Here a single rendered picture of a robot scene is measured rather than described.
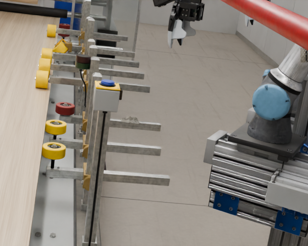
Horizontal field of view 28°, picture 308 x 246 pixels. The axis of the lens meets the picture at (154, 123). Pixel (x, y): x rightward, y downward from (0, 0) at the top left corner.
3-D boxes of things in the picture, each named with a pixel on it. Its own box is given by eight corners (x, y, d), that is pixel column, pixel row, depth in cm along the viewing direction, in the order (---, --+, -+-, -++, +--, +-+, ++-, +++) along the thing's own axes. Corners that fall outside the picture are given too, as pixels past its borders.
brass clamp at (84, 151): (95, 147, 244) (97, 135, 243) (97, 159, 232) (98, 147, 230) (79, 146, 243) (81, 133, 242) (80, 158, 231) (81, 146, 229)
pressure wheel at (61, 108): (72, 127, 266) (75, 101, 262) (72, 133, 258) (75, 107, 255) (54, 125, 264) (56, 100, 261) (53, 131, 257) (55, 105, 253)
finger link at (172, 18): (170, 30, 191) (178, 3, 191) (166, 29, 192) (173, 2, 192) (175, 33, 196) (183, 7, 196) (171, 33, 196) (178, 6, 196)
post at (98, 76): (88, 190, 242) (101, 72, 227) (89, 194, 239) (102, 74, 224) (79, 189, 241) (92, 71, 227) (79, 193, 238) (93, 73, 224)
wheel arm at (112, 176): (167, 184, 222) (168, 174, 221) (168, 188, 219) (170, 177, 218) (45, 175, 215) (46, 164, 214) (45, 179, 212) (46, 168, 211)
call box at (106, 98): (115, 108, 181) (119, 82, 179) (117, 115, 174) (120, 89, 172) (92, 105, 180) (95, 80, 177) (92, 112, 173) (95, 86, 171)
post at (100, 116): (95, 242, 193) (112, 106, 179) (96, 250, 188) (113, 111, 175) (81, 241, 192) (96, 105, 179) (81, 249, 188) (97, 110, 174)
